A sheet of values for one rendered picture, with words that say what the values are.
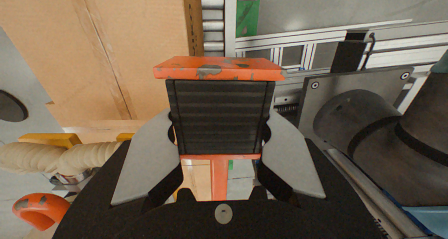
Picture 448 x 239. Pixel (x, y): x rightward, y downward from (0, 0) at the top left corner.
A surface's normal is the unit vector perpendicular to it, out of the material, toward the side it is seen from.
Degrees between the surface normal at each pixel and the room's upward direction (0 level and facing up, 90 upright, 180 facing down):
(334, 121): 73
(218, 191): 0
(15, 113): 0
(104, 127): 0
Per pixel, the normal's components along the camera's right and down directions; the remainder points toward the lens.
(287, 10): 0.04, 0.50
